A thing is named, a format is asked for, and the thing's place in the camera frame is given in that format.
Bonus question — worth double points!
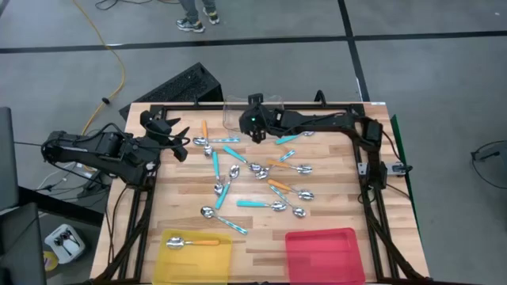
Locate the yellow plastic bin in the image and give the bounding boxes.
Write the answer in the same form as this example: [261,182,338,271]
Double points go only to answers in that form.
[152,228,234,285]

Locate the white box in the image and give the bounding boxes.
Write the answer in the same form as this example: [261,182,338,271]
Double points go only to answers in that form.
[43,223,86,265]

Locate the large black monitor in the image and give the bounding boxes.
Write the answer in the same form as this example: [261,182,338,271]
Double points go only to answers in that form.
[0,202,48,285]

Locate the red plastic bin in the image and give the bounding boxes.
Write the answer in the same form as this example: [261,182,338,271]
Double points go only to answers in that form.
[284,226,367,285]

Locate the yellow tape roll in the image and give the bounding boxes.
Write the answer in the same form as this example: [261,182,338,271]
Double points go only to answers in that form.
[42,250,59,273]

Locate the person's shoes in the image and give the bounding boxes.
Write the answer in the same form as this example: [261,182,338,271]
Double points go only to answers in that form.
[175,0,221,34]

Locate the clear plastic bin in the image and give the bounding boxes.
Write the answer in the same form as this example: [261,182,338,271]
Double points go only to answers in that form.
[222,93,285,134]

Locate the black earphones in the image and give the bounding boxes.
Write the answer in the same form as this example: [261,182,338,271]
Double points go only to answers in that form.
[53,231,80,257]

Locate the black perforated box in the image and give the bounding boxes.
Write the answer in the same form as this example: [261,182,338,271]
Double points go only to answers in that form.
[118,62,224,122]

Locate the black desk beam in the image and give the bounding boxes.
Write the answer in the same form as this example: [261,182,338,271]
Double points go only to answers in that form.
[17,185,105,227]

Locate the black device with cable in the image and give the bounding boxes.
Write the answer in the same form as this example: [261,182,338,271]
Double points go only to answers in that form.
[469,139,507,190]

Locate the grey box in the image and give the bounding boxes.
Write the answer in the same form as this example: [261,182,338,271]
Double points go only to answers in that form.
[384,160,408,176]

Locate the yellow power cable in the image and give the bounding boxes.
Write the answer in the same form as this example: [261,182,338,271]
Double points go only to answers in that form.
[71,0,127,135]

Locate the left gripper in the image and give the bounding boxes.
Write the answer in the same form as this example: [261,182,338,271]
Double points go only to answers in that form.
[140,109,191,163]

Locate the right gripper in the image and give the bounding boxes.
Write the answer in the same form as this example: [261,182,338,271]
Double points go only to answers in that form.
[238,93,278,145]

